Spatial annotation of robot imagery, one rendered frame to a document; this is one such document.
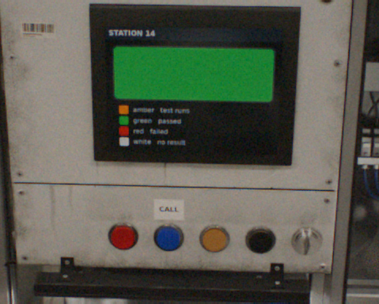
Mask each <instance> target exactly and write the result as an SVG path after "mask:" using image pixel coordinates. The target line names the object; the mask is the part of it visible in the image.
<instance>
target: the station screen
mask: <svg viewBox="0 0 379 304"><path fill-rule="evenodd" d="M104 35H105V68H106V101H107V134H108V151H114V152H150V153H186V154H257V155H277V145H278V129H279V113H280V96H281V79H282V46H283V28H187V27H137V26H105V27H104ZM115 48H128V49H175V50H222V51H272V68H271V100H270V101H242V100H201V99H161V98H160V97H117V96H116V52H115Z"/></svg>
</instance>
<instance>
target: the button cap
mask: <svg viewBox="0 0 379 304"><path fill-rule="evenodd" d="M157 243H158V245H159V246H160V247H162V248H163V249H167V250H170V249H175V248H176V247H177V246H178V245H179V244H180V234H179V233H178V231H175V230H174V229H171V228H166V229H163V230H161V232H159V233H158V234H157Z"/></svg>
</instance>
